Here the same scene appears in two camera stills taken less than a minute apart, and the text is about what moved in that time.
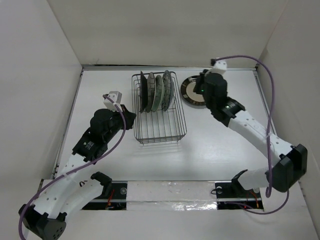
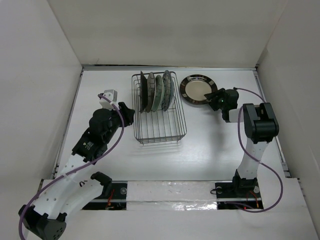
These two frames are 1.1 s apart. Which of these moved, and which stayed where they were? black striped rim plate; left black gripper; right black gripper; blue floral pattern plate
Moved: right black gripper
Stayed: black striped rim plate; left black gripper; blue floral pattern plate
